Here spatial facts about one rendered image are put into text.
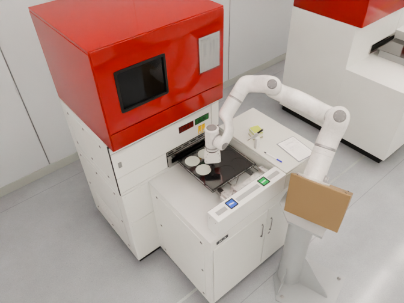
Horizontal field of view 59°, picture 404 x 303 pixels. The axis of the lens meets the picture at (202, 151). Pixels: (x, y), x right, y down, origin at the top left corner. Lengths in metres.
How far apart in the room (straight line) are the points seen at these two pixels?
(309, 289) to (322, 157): 1.19
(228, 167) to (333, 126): 0.72
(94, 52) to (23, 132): 1.99
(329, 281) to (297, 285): 0.24
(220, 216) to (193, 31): 1.00
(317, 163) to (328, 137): 0.15
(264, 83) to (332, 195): 0.69
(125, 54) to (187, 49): 0.38
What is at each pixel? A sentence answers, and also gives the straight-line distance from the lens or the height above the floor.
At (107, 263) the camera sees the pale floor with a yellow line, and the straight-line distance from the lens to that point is 3.06.
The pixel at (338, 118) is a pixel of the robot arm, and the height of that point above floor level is 1.39.
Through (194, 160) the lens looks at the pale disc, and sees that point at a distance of 2.38.
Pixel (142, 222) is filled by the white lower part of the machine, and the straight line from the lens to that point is 2.62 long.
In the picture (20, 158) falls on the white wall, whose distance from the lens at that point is 3.73.
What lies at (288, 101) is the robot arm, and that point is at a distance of 2.10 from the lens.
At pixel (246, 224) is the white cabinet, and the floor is 0.74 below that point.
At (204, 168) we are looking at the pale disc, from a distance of 2.32.
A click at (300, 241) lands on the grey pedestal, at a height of 0.57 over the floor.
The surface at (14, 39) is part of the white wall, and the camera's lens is 3.26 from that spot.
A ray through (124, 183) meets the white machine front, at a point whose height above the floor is 0.92.
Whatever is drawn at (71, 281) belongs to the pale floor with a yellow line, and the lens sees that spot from 3.07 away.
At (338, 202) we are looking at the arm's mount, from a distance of 2.03.
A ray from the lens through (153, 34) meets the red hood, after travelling 1.85.
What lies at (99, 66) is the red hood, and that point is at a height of 1.73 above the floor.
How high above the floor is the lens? 2.53
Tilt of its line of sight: 42 degrees down
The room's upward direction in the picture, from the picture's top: 2 degrees counter-clockwise
